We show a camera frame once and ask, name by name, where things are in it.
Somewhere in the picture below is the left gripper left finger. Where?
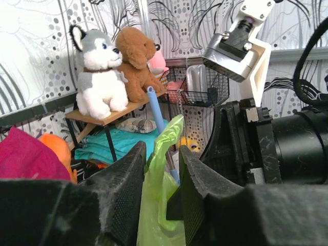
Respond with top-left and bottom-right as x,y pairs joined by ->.
1,141 -> 146,245

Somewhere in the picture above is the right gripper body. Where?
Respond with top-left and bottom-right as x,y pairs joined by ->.
200,98 -> 282,186

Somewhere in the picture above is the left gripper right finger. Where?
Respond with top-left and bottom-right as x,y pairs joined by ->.
179,146 -> 327,245

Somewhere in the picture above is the green plastic trash bag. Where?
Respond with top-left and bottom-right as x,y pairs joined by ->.
136,115 -> 186,246

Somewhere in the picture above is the blue floor mop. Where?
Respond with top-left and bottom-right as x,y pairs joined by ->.
147,86 -> 180,184

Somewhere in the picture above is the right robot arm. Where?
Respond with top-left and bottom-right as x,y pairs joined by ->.
201,98 -> 327,186

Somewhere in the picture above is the magenta fabric bag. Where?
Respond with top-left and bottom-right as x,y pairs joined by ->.
1,127 -> 70,180

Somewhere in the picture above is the yellow plush toy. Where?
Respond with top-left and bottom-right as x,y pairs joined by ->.
176,136 -> 200,153

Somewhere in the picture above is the teal folded cloth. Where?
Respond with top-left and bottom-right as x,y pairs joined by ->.
74,126 -> 159,165

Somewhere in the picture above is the silver foil pouch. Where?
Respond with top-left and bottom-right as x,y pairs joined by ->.
186,65 -> 208,92

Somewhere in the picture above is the wooden shelf rack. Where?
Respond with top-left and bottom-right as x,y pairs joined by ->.
64,91 -> 167,162

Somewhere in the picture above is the patterned grey slipper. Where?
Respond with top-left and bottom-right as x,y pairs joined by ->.
115,118 -> 157,134

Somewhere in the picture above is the pink plush toy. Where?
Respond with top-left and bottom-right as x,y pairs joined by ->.
148,44 -> 169,88

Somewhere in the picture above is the white plush dog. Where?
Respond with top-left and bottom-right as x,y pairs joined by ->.
69,25 -> 129,120

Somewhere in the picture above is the brown teddy bear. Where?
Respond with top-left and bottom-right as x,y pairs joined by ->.
116,27 -> 165,103

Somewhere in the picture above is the black wire basket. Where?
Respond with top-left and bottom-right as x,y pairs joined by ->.
159,65 -> 230,108

